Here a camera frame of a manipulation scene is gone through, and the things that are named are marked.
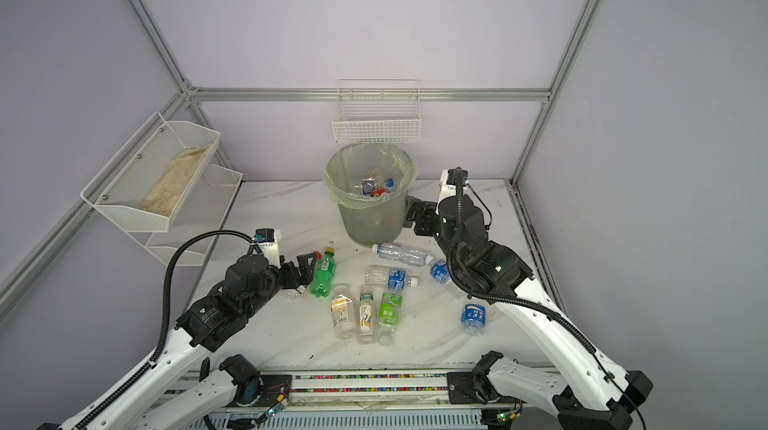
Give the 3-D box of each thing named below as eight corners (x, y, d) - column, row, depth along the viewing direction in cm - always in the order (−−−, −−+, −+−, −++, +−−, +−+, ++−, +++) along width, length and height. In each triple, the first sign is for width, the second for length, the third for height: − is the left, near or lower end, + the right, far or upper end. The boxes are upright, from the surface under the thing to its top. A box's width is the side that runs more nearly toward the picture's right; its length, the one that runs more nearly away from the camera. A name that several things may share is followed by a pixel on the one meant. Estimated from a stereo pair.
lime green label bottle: (378, 346, 82) (377, 341, 78) (380, 297, 91) (379, 290, 87) (403, 346, 82) (404, 341, 78) (402, 297, 91) (403, 290, 87)
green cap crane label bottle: (356, 345, 82) (354, 338, 77) (360, 289, 93) (358, 279, 88) (377, 345, 82) (376, 338, 77) (379, 289, 93) (378, 279, 88)
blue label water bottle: (364, 293, 92) (363, 285, 88) (366, 273, 96) (364, 265, 92) (418, 293, 92) (419, 285, 88) (417, 273, 96) (418, 265, 92)
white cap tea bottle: (329, 339, 83) (326, 334, 80) (336, 287, 93) (333, 281, 90) (353, 339, 83) (351, 334, 80) (357, 287, 93) (356, 281, 90)
